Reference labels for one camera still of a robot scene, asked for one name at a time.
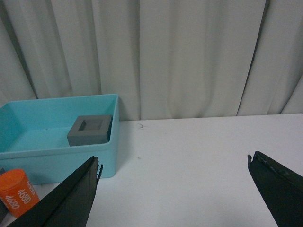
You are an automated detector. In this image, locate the orange cylinder part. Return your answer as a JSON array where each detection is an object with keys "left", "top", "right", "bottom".
[{"left": 0, "top": 169, "right": 40, "bottom": 218}]

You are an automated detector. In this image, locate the light blue plastic box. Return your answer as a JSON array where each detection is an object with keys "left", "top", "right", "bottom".
[{"left": 0, "top": 94, "right": 120, "bottom": 184}]

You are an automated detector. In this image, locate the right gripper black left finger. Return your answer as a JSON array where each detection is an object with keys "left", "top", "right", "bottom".
[{"left": 9, "top": 157, "right": 103, "bottom": 227}]

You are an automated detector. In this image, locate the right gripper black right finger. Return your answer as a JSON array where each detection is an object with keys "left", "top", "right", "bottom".
[{"left": 248, "top": 151, "right": 303, "bottom": 227}]

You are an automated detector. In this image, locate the gray block with square hole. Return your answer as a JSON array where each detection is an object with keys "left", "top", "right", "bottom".
[{"left": 67, "top": 115, "right": 113, "bottom": 146}]

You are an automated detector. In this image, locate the gray block with round hole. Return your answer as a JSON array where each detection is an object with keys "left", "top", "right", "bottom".
[{"left": 0, "top": 167, "right": 9, "bottom": 220}]

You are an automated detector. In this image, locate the white curtain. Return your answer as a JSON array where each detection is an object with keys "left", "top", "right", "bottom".
[{"left": 0, "top": 0, "right": 303, "bottom": 120}]

